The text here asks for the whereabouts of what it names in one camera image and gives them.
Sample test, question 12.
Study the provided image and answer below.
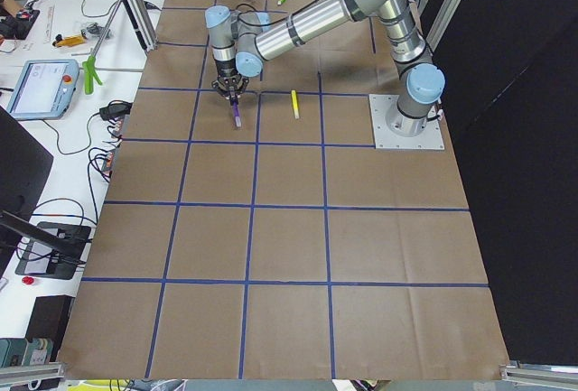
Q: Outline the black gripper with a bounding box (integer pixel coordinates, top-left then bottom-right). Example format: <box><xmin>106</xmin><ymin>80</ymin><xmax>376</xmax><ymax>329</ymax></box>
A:
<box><xmin>211</xmin><ymin>75</ymin><xmax>249</xmax><ymax>106</ymax></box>

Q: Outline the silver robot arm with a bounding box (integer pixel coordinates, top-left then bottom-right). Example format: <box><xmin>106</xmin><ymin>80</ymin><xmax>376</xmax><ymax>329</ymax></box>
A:
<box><xmin>205</xmin><ymin>0</ymin><xmax>445</xmax><ymax>137</ymax></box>

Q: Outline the brown paper table cover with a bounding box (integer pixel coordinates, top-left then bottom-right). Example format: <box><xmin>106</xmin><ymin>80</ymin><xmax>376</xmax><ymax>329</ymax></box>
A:
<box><xmin>59</xmin><ymin>0</ymin><xmax>508</xmax><ymax>380</ymax></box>

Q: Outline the green handled grabber tool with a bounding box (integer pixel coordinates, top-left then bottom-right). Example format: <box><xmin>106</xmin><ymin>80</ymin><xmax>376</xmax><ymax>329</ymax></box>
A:
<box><xmin>82</xmin><ymin>0</ymin><xmax>121</xmax><ymax>95</ymax></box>

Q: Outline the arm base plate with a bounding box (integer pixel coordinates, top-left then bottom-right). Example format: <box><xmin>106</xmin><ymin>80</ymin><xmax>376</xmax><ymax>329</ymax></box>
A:
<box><xmin>368</xmin><ymin>94</ymin><xmax>445</xmax><ymax>151</ymax></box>

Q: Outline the black power adapter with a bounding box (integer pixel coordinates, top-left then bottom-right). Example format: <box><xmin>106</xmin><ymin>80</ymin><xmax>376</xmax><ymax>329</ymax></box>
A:
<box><xmin>98</xmin><ymin>101</ymin><xmax>132</xmax><ymax>121</ymax></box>

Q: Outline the black monitor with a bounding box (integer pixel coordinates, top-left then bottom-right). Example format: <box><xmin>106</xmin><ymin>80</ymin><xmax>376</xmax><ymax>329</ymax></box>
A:
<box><xmin>0</xmin><ymin>105</ymin><xmax>55</xmax><ymax>275</ymax></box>

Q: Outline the yellow black small device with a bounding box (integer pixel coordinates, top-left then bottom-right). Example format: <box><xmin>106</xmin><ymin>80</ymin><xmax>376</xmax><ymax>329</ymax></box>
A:
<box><xmin>52</xmin><ymin>34</ymin><xmax>87</xmax><ymax>48</ymax></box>

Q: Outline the yellow marker pen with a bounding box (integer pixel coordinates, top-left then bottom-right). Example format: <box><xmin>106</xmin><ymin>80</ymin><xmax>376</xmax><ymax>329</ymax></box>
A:
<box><xmin>291</xmin><ymin>89</ymin><xmax>300</xmax><ymax>119</ymax></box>

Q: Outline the monitor stand base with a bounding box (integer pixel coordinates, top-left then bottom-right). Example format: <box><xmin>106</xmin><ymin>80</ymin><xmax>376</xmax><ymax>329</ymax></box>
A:
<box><xmin>15</xmin><ymin>221</ymin><xmax>91</xmax><ymax>280</ymax></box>

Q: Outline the teach pendant tablet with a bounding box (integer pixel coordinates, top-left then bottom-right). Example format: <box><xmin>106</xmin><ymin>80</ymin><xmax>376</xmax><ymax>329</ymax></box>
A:
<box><xmin>7</xmin><ymin>60</ymin><xmax>79</xmax><ymax>121</ymax></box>

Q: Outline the purple marker pen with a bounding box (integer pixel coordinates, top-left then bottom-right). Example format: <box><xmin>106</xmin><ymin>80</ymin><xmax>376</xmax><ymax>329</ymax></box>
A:
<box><xmin>231</xmin><ymin>102</ymin><xmax>242</xmax><ymax>128</ymax></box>

